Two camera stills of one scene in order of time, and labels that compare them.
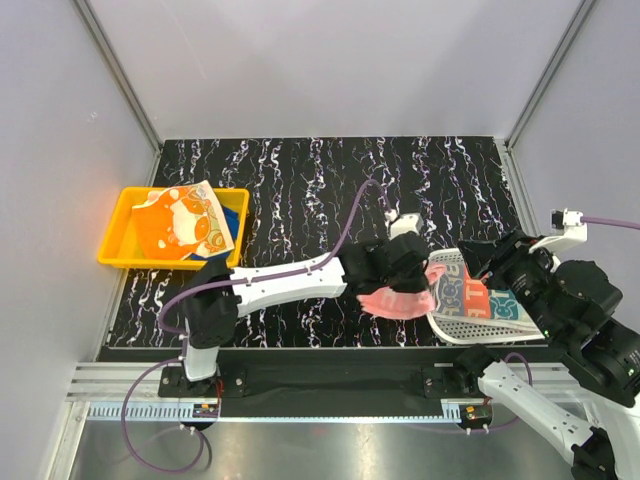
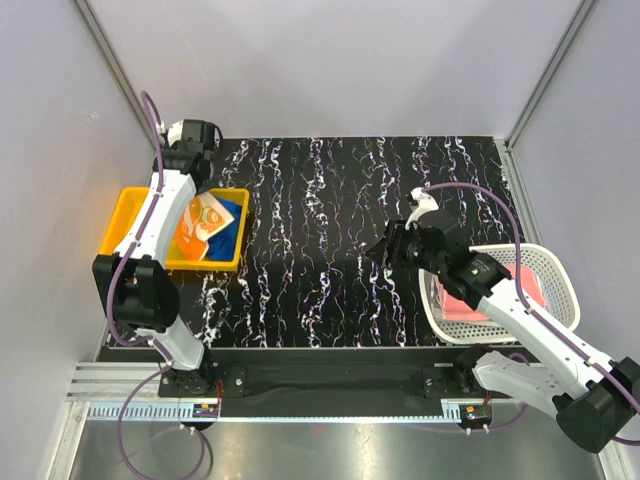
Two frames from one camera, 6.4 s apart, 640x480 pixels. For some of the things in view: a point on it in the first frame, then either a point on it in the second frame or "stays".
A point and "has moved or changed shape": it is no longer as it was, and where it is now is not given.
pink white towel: (395, 304) to (455, 309)
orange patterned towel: (179, 222) has moved or changed shape
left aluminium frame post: (124, 81) stays
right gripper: (498, 256) to (398, 236)
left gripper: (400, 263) to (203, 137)
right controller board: (477, 413) stays
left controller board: (205, 411) stays
